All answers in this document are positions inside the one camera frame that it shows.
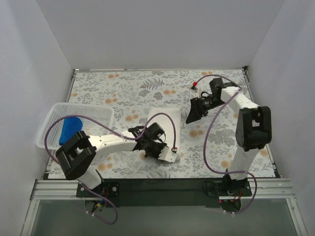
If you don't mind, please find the white towel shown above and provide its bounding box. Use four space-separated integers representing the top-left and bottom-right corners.
148 107 181 162

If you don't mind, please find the blue microfiber towel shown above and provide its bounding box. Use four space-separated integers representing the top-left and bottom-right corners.
59 117 83 146

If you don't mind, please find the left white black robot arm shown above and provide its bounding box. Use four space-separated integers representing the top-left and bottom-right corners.
56 122 169 190

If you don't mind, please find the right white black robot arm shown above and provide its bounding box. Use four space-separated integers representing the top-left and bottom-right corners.
186 75 272 197

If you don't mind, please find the floral patterned table mat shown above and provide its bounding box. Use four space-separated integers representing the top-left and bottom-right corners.
48 69 281 179

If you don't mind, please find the white perforated plastic basket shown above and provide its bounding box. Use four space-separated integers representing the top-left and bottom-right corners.
36 102 114 150

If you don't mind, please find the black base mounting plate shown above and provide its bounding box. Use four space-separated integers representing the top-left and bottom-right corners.
76 178 253 208

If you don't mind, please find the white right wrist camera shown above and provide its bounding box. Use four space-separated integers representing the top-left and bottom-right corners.
190 82 198 92

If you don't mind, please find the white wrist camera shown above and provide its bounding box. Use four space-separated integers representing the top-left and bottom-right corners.
190 82 198 92
158 146 177 163

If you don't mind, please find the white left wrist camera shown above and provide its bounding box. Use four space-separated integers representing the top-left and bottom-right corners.
158 146 177 163

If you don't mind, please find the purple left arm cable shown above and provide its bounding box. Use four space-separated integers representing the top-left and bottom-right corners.
44 112 178 226

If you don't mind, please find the aluminium frame rail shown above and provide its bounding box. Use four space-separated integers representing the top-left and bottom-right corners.
21 178 307 236

